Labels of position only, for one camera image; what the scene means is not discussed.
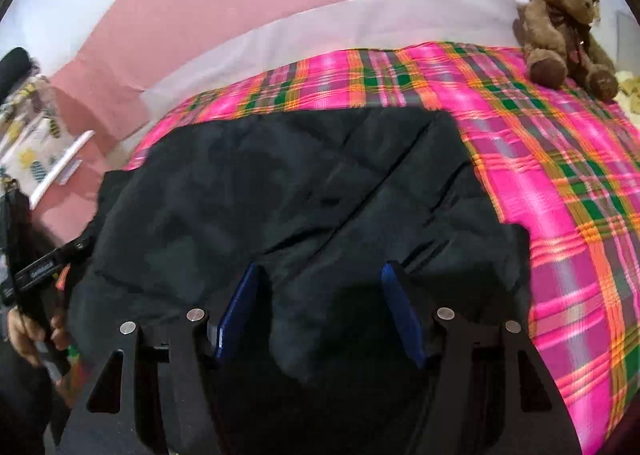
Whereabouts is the white bed headboard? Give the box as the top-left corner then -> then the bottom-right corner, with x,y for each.
139,0 -> 518,118

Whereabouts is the black puffer jacket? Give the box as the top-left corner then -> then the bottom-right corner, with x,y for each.
68,107 -> 532,385

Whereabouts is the pink plaid bed sheet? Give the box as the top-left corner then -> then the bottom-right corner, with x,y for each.
128,42 -> 639,454

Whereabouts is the white side board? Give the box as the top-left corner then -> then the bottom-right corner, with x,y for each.
616,11 -> 640,76

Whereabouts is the brown teddy bear santa hat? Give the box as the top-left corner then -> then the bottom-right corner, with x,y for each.
513,0 -> 618,103

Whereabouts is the pineapple print fabric bag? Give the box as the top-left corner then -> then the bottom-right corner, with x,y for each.
1,74 -> 74,196

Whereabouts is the person left hand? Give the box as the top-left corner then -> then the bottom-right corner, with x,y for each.
8,308 -> 70,367

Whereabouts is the yellow cloth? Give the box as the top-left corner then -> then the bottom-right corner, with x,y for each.
614,70 -> 640,129

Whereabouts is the black cushion on bag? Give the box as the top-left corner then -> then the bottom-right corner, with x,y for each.
0,48 -> 32,100

